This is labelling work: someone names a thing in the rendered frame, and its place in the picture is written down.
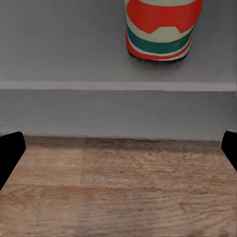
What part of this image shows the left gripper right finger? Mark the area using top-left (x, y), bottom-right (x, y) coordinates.
top-left (221, 131), bottom-right (237, 171)

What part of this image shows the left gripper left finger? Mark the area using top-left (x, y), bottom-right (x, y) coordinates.
top-left (0, 131), bottom-right (26, 191)

